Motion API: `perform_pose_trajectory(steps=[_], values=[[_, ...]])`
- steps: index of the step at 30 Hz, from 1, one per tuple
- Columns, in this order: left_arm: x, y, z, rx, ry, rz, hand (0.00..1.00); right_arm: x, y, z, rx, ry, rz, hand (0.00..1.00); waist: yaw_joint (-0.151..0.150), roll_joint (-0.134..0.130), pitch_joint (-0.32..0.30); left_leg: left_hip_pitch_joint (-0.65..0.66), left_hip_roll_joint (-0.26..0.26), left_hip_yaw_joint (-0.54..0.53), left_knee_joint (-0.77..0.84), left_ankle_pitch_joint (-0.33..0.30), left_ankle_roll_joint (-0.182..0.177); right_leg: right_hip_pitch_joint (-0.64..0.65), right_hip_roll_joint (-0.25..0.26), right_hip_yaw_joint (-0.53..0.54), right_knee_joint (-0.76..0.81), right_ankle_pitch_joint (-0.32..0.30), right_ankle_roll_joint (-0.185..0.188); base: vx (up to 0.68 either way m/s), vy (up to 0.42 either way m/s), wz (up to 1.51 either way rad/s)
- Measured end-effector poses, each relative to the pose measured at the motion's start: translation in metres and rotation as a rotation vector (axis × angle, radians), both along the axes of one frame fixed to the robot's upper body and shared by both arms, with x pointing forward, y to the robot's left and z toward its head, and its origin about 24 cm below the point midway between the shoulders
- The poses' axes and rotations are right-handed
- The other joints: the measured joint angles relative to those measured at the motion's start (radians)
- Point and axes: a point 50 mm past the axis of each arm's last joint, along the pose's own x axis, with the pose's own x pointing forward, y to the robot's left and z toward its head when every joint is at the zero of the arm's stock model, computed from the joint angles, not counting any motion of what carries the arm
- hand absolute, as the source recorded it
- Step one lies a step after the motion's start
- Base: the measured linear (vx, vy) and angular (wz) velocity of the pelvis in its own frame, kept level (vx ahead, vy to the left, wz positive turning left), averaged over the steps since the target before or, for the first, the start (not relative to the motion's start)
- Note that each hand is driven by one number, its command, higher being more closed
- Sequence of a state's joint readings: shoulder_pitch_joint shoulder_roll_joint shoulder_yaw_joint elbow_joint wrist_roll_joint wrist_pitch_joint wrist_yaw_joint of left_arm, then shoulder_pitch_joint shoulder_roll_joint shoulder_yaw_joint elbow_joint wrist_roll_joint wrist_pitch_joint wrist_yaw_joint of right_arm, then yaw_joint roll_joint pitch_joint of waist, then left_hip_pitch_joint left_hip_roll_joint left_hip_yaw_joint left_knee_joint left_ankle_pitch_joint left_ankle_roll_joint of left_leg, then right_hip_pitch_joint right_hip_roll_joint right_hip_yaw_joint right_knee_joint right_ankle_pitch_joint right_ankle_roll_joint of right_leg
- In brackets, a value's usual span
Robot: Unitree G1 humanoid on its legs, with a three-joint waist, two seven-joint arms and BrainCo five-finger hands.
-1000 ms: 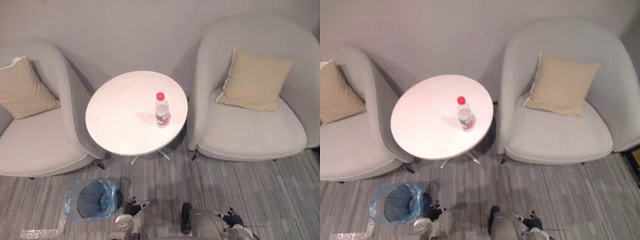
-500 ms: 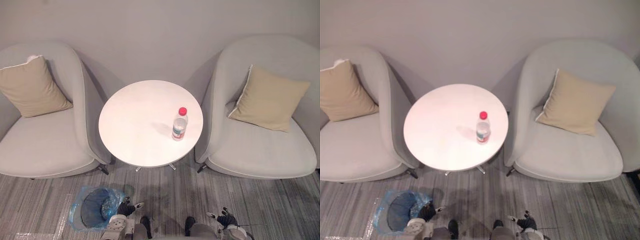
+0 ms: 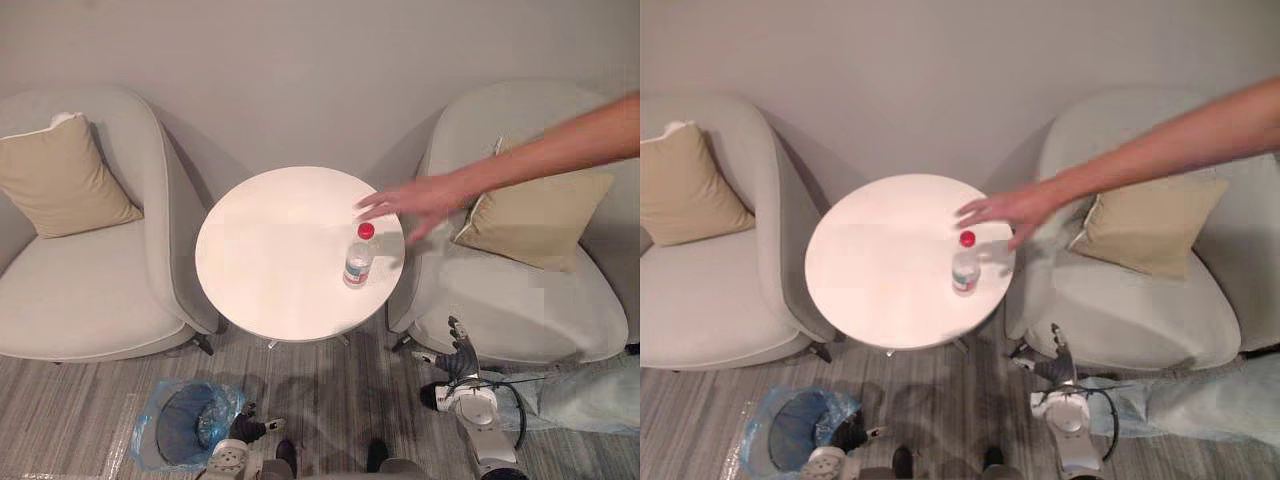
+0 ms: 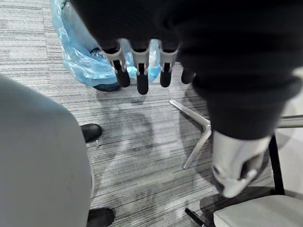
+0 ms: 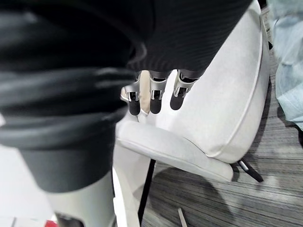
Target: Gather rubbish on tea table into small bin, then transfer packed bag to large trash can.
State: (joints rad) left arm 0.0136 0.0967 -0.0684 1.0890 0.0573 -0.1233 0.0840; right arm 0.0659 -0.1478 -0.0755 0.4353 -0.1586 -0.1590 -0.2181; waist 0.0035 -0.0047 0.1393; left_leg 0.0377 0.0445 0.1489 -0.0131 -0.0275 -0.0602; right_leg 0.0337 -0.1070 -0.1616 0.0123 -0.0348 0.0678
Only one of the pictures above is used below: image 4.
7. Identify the black chair frame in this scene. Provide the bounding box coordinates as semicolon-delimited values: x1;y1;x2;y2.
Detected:
184;133;286;227

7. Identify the grey chair seat cushion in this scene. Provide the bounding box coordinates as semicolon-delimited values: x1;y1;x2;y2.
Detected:
213;194;303;227

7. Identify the small dark trash bin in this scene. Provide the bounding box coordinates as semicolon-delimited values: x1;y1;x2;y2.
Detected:
62;1;122;92

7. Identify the blue plastic bin bag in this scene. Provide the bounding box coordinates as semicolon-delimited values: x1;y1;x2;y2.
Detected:
49;0;161;87

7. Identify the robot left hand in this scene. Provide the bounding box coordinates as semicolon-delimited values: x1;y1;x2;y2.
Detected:
71;0;303;199

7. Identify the robot dark foot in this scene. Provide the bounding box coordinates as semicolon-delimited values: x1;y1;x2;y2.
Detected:
80;123;103;143
87;208;116;227

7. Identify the silver metal table base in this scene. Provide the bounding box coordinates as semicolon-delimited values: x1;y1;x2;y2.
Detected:
169;99;303;170

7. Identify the clear plastic bottle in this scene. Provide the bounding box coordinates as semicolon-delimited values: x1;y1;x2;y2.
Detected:
89;47;107;62

